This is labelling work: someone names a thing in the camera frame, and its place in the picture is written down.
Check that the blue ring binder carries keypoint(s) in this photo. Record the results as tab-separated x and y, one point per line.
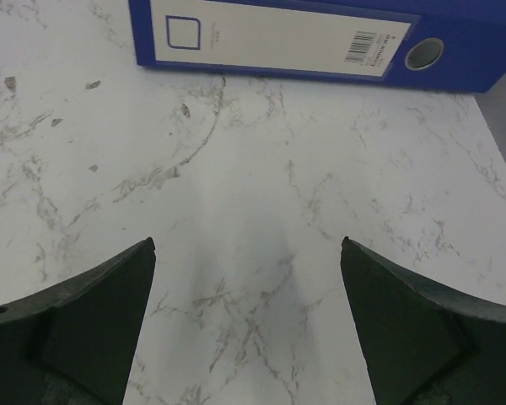
456	46

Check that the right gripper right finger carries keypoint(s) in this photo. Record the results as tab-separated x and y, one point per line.
423	342

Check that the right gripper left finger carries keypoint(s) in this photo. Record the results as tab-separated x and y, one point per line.
74	342

